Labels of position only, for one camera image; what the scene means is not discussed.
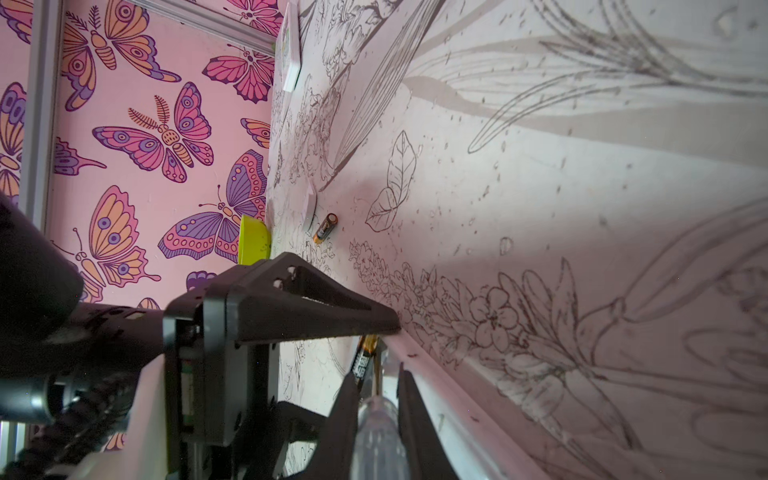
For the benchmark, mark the small white remote control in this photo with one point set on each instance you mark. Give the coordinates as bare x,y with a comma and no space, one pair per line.
287,51

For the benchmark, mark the green plastic bowl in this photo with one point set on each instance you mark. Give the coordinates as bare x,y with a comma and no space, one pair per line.
254,241

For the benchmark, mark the aluminium frame post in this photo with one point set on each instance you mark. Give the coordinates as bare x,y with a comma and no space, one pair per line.
154,138

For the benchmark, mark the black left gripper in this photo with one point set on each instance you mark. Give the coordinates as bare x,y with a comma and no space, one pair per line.
221,380

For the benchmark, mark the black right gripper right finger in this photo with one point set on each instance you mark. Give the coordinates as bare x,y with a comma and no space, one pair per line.
426,457

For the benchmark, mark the black gold AAA battery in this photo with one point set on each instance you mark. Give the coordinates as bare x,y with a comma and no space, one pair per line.
326,227
362,359

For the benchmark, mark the white battery cover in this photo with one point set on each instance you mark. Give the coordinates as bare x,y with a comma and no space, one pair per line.
310,206

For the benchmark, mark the large white remote control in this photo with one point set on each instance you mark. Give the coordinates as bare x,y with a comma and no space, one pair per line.
475,445

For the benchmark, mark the clear handle screwdriver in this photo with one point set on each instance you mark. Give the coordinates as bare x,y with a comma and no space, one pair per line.
378,451

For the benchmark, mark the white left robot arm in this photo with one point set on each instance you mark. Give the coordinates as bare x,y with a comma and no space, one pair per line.
73,367

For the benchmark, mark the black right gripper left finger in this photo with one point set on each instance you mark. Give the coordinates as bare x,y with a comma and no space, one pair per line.
333,454

